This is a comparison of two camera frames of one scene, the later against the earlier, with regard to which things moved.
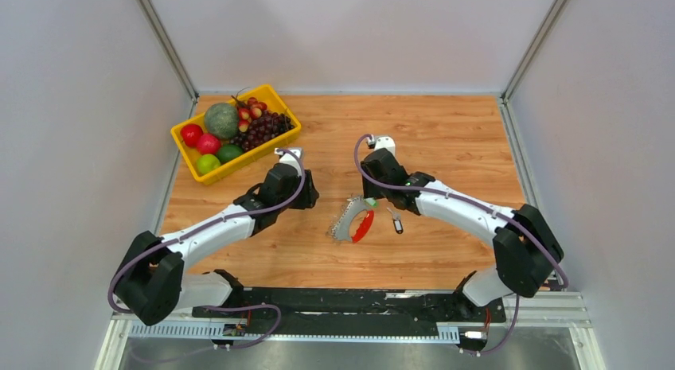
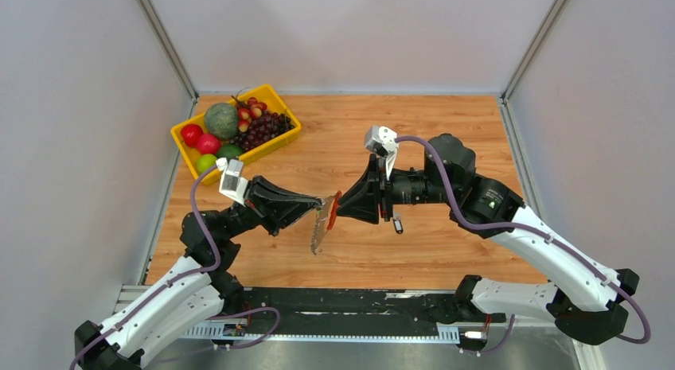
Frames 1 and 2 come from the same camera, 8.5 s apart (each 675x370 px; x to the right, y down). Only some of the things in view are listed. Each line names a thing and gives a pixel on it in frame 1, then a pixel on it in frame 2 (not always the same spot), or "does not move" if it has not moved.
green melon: [221, 119] does not move
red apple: [190, 134] does not move
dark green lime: [228, 152] does not move
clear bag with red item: [341, 227] -> [325, 216]
